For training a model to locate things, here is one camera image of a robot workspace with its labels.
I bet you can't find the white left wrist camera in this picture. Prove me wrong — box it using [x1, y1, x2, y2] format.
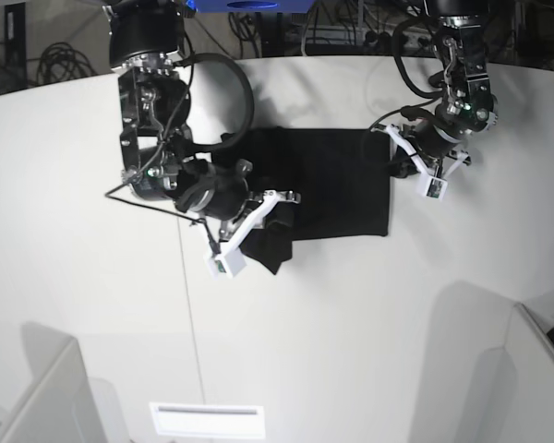
[417, 174, 448, 200]

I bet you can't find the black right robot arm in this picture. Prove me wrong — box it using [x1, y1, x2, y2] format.
[103, 1, 301, 257]

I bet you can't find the white partition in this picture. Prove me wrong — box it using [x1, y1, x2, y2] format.
[0, 322, 130, 442]
[470, 302, 554, 443]

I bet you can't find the black T-shirt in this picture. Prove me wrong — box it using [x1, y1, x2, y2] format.
[212, 127, 391, 273]

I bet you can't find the white left partition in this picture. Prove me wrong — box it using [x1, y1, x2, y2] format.
[0, 322, 130, 442]

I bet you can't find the white slotted panel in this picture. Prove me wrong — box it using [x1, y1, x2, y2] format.
[150, 402, 266, 440]

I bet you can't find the blue box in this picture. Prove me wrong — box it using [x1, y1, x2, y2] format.
[185, 0, 314, 13]

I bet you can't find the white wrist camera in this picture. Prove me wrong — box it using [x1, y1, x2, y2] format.
[417, 174, 448, 200]
[204, 248, 247, 279]

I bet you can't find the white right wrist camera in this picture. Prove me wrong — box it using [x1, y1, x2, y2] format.
[204, 248, 247, 279]

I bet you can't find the white right partition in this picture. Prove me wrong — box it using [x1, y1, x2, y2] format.
[470, 302, 554, 443]

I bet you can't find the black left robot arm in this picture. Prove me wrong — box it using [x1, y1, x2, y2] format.
[366, 1, 498, 179]

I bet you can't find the coiled black cable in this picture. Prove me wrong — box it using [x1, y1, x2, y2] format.
[36, 42, 98, 87]

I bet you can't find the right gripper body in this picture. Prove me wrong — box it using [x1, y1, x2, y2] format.
[175, 162, 250, 222]

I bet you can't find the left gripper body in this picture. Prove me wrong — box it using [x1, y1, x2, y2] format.
[408, 120, 464, 174]

